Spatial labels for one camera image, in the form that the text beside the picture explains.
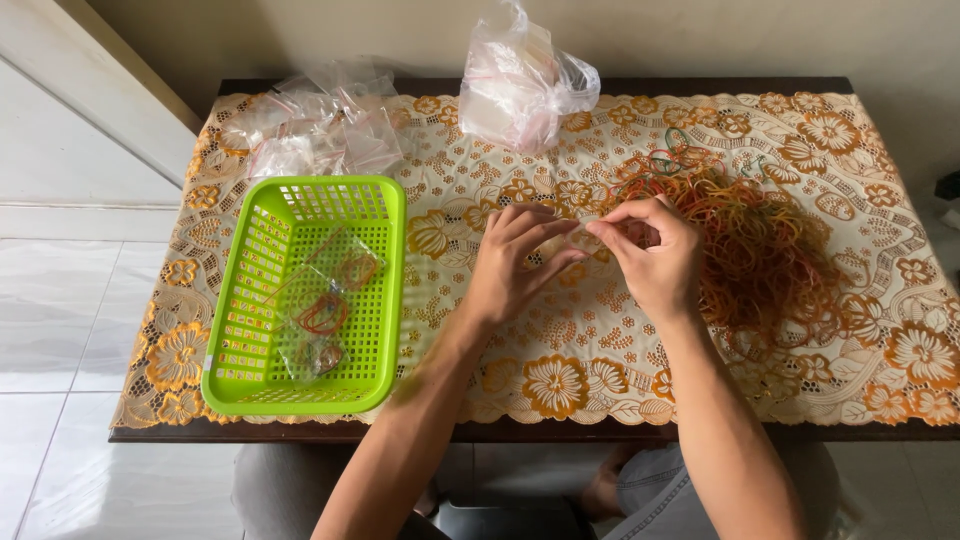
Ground white door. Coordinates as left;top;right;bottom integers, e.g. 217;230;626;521
0;0;205;190

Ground zip bag with mixed bands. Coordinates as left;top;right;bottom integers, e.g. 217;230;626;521
277;330;351;385

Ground heap of empty zip bags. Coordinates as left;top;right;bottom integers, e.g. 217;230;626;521
219;58;415;181

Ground person's left hand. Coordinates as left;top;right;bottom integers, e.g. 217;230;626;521
462;204;594;328

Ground zip bag with orange bands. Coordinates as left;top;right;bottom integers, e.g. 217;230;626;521
313;227;388;301

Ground dark wooden table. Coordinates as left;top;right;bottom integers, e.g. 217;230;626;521
107;76;960;444

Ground pile of loose rubber bands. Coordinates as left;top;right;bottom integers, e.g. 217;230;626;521
600;126;854;355

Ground person's grey shorts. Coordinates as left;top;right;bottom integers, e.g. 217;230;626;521
231;441;852;540

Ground small clear zip bag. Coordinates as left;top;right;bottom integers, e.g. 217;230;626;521
543;216;627;264

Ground green plastic basket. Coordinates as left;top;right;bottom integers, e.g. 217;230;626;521
201;174;408;417

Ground person's right hand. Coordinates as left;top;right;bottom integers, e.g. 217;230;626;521
585;193;708;327

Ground zip bag with red bands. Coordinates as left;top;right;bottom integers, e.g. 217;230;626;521
272;266;354;339

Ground black stool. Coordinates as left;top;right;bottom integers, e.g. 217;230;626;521
433;495;601;540

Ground orange floral lace tablecloth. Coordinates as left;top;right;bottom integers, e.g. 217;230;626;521
111;91;960;430

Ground large clear plastic bag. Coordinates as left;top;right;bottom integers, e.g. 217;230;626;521
457;0;603;156

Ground person's bare foot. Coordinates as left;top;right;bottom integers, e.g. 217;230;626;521
579;446;640;524

